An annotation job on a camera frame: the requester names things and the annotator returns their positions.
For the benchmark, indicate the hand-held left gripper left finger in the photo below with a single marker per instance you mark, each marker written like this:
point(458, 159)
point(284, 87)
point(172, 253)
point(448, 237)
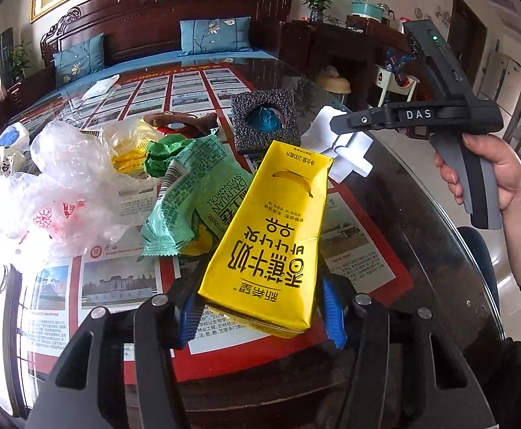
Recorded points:
point(190, 318)

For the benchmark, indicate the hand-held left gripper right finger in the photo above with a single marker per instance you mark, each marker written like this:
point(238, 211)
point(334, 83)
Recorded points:
point(333, 315)

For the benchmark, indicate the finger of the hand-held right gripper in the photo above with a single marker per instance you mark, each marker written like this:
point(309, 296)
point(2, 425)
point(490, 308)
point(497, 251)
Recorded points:
point(363, 120)

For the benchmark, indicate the blue glove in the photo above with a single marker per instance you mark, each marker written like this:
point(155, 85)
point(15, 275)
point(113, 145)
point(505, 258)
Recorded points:
point(264, 119)

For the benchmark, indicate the yellow milk carton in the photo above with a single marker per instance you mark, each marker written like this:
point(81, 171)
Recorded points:
point(269, 232)

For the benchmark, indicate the black foam block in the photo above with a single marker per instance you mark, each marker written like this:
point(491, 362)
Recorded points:
point(242, 132)

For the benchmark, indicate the brown sock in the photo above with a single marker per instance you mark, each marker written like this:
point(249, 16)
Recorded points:
point(175, 119)

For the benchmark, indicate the person's right hand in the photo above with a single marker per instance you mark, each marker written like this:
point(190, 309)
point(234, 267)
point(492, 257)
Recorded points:
point(506, 170)

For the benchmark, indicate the white paper sheet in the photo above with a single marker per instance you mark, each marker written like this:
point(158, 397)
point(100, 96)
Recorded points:
point(327, 125)

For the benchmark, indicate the white storage rack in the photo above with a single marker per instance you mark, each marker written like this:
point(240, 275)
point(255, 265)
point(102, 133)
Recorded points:
point(387, 85)

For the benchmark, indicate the brown wooden door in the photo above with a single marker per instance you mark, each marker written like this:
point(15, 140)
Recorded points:
point(466, 35)

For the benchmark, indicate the blue printed bag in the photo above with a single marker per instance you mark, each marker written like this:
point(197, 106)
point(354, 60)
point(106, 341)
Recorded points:
point(399, 65)

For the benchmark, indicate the yellow green litter box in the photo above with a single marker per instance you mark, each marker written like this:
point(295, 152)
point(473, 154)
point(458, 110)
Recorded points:
point(334, 82)

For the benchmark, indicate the silver refrigerator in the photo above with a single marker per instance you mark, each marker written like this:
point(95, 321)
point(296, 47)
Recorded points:
point(506, 85)

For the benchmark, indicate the dark wooden cabinet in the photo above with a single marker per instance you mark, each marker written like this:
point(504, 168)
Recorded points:
point(372, 40)

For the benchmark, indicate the dark wooden side table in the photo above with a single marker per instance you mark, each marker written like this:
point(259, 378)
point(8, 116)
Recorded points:
point(314, 49)

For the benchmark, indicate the teal cooking pot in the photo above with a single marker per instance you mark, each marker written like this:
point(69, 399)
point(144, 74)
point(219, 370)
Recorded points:
point(367, 10)

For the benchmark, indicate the green snack wrapper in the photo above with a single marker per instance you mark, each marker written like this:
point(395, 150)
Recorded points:
point(189, 187)

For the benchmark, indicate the crumpled green wrapper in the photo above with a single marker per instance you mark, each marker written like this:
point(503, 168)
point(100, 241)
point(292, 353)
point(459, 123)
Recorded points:
point(164, 154)

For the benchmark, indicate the blue floral cushion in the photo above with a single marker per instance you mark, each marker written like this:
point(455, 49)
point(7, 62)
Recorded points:
point(215, 35)
point(79, 60)

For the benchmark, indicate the clear bag with yellow contents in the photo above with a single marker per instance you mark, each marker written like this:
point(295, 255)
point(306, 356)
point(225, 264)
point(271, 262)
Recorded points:
point(126, 152)

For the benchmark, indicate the clear plastic bag red print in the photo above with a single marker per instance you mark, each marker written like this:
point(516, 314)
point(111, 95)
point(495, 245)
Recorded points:
point(63, 187)

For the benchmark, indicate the printed red table poster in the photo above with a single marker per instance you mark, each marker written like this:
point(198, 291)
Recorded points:
point(153, 98)

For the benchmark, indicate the blue sofa seat pad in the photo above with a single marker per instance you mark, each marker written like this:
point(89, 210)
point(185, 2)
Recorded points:
point(153, 60)

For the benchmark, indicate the carved wooden sofa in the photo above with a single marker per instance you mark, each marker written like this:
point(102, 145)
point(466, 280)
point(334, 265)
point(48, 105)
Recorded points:
point(153, 22)

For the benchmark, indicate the white plastic bag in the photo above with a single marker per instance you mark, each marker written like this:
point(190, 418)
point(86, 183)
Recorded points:
point(99, 88)

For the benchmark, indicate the white blue packet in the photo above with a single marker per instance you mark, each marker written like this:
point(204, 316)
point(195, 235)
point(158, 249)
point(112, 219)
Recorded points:
point(12, 136)

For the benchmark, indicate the small potted plant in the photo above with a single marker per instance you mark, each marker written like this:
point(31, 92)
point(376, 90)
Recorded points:
point(19, 60)

